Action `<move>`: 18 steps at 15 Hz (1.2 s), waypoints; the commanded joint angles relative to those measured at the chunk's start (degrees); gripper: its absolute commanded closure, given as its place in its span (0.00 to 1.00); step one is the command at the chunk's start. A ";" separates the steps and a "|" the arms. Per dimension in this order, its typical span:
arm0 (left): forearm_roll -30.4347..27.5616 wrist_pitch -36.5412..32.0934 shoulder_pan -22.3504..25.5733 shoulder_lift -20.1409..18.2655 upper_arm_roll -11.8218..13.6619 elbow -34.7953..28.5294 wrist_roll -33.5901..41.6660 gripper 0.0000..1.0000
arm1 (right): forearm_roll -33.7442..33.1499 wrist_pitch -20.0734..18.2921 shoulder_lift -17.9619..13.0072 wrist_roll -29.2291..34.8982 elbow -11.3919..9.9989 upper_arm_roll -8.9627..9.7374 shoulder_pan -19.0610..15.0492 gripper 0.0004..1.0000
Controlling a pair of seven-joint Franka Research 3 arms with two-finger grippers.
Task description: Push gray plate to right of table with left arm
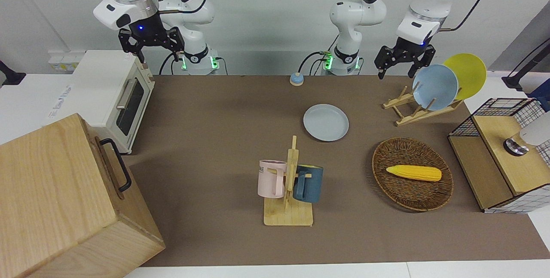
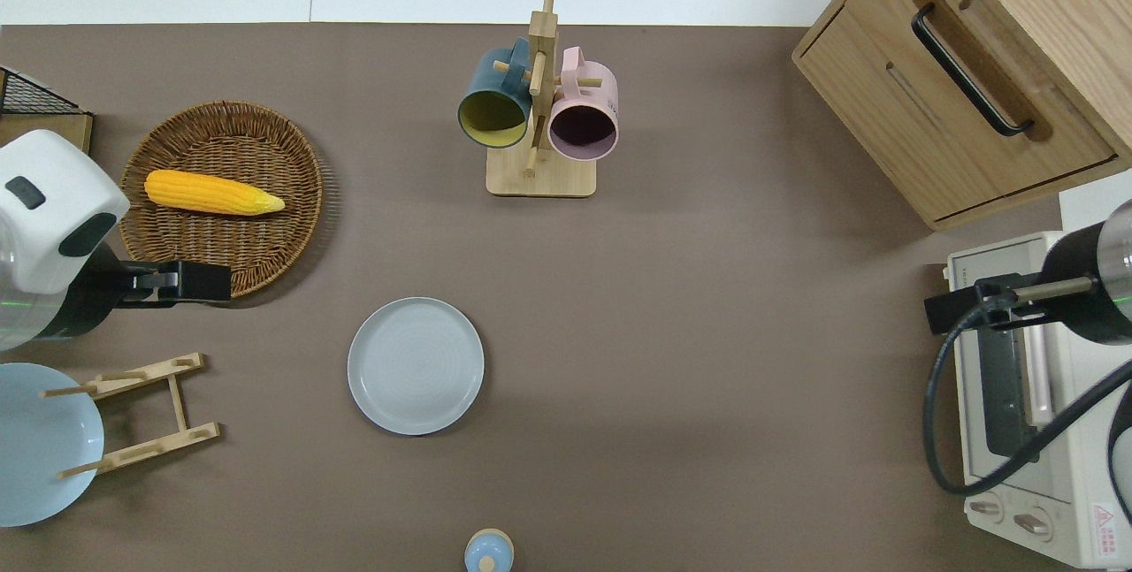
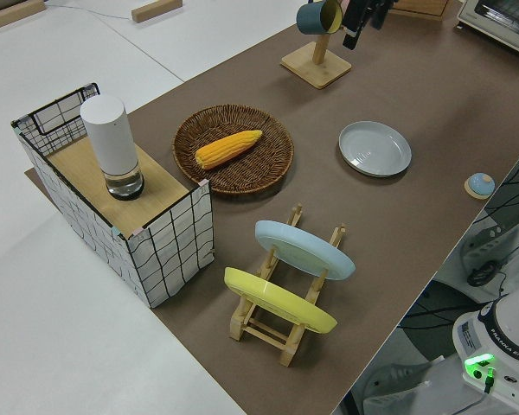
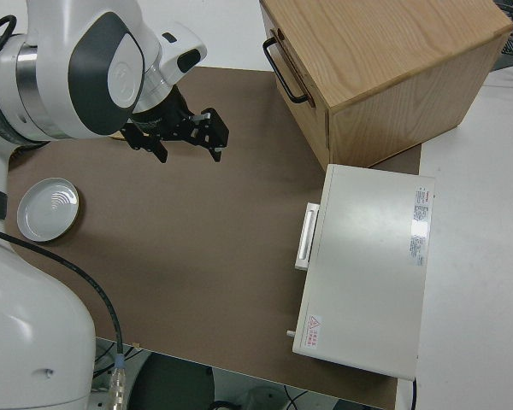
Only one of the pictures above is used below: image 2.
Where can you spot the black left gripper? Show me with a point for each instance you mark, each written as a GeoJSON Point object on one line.
{"type": "Point", "coordinates": [146, 283]}

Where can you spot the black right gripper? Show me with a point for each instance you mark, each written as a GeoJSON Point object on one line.
{"type": "Point", "coordinates": [999, 302]}

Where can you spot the gray round plate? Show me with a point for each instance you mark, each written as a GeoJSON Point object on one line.
{"type": "Point", "coordinates": [416, 366]}

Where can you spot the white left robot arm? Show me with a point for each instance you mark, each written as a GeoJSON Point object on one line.
{"type": "Point", "coordinates": [53, 201]}

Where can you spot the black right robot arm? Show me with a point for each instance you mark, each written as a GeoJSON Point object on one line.
{"type": "Point", "coordinates": [1092, 285]}

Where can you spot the wooden plate rack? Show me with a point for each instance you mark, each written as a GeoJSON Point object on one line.
{"type": "Point", "coordinates": [146, 446]}

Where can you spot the light blue plate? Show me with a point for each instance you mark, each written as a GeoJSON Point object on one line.
{"type": "Point", "coordinates": [35, 448]}

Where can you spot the round wicker basket tray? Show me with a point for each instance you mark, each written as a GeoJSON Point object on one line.
{"type": "Point", "coordinates": [221, 236]}

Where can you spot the yellow corn cob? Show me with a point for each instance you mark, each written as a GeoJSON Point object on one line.
{"type": "Point", "coordinates": [208, 192]}

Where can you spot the wooden drawer cabinet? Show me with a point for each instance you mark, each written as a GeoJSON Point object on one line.
{"type": "Point", "coordinates": [955, 139]}

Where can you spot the cream toaster oven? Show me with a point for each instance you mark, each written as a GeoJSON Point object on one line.
{"type": "Point", "coordinates": [1070, 466]}

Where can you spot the dark teal mug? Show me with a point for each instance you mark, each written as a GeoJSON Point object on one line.
{"type": "Point", "coordinates": [495, 108]}

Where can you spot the wooden mug tree stand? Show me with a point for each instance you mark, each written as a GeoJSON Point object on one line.
{"type": "Point", "coordinates": [541, 174]}

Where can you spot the pink mug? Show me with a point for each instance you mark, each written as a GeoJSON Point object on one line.
{"type": "Point", "coordinates": [584, 121]}

